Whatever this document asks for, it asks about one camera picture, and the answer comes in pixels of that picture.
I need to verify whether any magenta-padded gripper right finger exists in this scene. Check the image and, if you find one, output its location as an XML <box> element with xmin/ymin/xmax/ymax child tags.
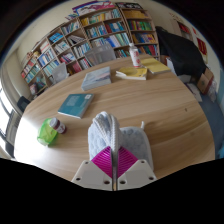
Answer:
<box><xmin>116</xmin><ymin>145</ymin><xmax>158</xmax><ymax>192</ymax></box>

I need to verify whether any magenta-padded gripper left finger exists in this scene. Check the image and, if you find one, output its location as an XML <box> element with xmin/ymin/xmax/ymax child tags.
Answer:
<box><xmin>71</xmin><ymin>145</ymin><xmax>115</xmax><ymax>192</ymax></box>

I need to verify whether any white textured towel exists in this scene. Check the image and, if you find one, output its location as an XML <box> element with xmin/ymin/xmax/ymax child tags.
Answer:
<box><xmin>87</xmin><ymin>111</ymin><xmax>155</xmax><ymax>171</ymax></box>

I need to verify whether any green plastic bag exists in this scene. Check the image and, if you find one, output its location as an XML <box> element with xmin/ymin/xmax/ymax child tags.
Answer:
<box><xmin>36</xmin><ymin>117</ymin><xmax>59</xmax><ymax>147</ymax></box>

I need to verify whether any teal book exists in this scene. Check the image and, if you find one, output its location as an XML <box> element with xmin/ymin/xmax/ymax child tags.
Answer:
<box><xmin>57</xmin><ymin>92</ymin><xmax>95</xmax><ymax>120</ymax></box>

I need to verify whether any grey book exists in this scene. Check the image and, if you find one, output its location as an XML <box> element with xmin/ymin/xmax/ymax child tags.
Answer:
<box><xmin>80</xmin><ymin>66</ymin><xmax>113</xmax><ymax>92</ymax></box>

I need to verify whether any dark office chair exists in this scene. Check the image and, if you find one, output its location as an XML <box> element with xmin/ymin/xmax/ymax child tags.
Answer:
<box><xmin>16</xmin><ymin>95</ymin><xmax>32</xmax><ymax>113</ymax></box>

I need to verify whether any window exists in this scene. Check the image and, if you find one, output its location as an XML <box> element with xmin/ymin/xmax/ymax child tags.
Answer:
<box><xmin>0</xmin><ymin>82</ymin><xmax>18</xmax><ymax>153</ymax></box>

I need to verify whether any yellow book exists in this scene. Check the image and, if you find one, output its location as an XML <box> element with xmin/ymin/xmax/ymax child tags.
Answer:
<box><xmin>114</xmin><ymin>66</ymin><xmax>149</xmax><ymax>82</ymax></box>
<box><xmin>139</xmin><ymin>57</ymin><xmax>172</xmax><ymax>75</ymax></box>

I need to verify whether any grey mesh office chair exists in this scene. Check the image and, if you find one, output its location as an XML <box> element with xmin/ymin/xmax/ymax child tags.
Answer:
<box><xmin>84</xmin><ymin>43</ymin><xmax>117</xmax><ymax>67</ymax></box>
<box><xmin>51</xmin><ymin>62</ymin><xmax>70</xmax><ymax>85</ymax></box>

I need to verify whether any cardboard box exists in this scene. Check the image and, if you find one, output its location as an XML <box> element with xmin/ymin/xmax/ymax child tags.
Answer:
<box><xmin>196</xmin><ymin>67</ymin><xmax>215</xmax><ymax>96</ymax></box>

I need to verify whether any clear plastic bottle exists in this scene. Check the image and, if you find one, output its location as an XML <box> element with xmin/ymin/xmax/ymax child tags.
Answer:
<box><xmin>128</xmin><ymin>42</ymin><xmax>143</xmax><ymax>69</ymax></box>

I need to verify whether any black cloth cover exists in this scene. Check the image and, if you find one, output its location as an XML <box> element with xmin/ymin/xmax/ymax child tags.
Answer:
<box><xmin>155</xmin><ymin>25</ymin><xmax>207</xmax><ymax>80</ymax></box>

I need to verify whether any wooden bookshelf unit with books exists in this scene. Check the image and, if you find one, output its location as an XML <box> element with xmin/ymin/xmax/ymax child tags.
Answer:
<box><xmin>20</xmin><ymin>0</ymin><xmax>161</xmax><ymax>96</ymax></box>

